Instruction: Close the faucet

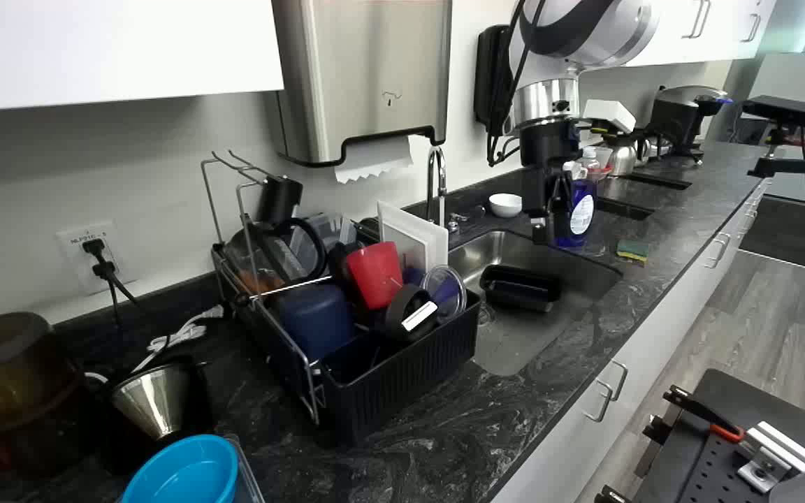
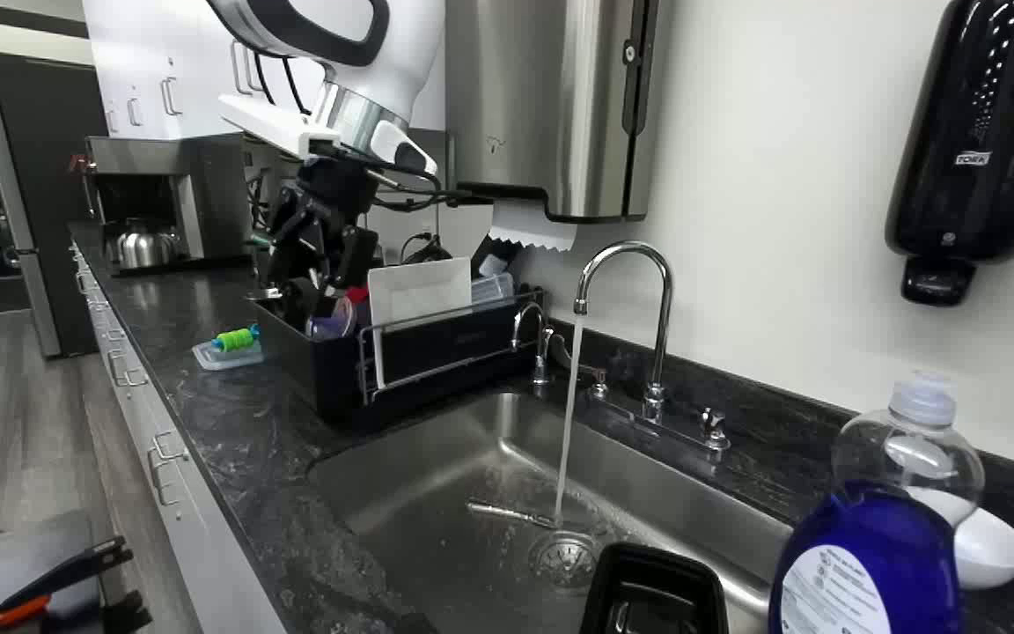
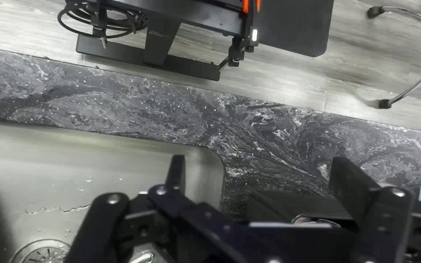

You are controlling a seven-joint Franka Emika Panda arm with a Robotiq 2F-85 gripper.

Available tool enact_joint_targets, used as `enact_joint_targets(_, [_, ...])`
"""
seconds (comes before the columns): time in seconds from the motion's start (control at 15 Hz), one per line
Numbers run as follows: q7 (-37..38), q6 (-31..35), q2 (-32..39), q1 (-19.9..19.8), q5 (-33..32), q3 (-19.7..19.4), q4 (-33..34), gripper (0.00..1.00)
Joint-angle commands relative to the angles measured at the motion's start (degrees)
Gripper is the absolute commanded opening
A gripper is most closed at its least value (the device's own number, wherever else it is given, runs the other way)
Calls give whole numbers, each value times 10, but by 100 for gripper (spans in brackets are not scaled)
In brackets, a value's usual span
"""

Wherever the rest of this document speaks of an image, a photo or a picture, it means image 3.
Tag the black equipment stand base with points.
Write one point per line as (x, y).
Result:
(161, 53)

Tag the black flat panel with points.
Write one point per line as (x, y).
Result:
(293, 24)

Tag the stainless steel sink basin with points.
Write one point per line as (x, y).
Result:
(74, 170)

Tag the chrome office chair base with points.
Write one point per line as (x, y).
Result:
(417, 15)

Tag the round metal sink drain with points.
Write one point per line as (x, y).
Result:
(40, 252)

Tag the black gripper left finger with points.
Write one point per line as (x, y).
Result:
(176, 173)

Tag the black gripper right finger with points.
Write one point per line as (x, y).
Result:
(354, 185)

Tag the black orange clamp tool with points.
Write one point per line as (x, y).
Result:
(246, 30)

